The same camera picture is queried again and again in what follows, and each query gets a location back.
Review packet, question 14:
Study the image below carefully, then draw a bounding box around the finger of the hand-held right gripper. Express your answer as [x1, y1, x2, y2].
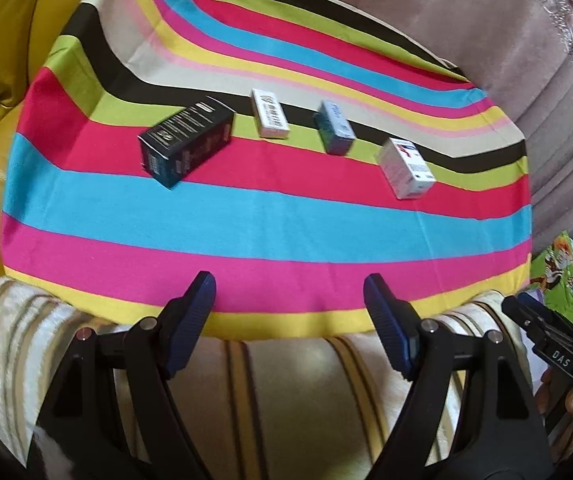
[518, 292, 573, 343]
[501, 296, 573, 377]

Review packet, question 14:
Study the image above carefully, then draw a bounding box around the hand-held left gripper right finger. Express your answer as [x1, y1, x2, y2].
[363, 273, 553, 480]

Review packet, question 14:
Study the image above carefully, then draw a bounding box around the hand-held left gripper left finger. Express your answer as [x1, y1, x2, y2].
[26, 270, 217, 480]

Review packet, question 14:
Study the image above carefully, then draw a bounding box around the person's right hand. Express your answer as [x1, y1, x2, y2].
[541, 367, 573, 435]

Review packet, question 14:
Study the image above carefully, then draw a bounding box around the green cartoon printed box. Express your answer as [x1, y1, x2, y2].
[525, 231, 573, 322]

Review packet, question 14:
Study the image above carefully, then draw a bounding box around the multicolour striped cloth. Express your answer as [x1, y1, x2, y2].
[0, 0, 535, 339]

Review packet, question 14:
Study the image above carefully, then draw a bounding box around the beige brown striped cushion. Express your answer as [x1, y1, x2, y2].
[0, 275, 533, 480]

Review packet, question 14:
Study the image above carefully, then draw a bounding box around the white box red blue print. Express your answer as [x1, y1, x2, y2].
[376, 136, 437, 200]

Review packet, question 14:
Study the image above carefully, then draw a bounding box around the black rectangular box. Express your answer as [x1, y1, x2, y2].
[137, 95, 235, 190]

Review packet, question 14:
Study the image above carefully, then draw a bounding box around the blue grey small box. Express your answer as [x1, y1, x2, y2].
[313, 99, 356, 156]

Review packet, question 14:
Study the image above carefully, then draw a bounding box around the narrow white box black print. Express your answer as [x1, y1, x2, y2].
[250, 88, 291, 139]

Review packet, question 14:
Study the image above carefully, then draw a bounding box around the yellow leather sofa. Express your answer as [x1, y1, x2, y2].
[0, 0, 117, 397]

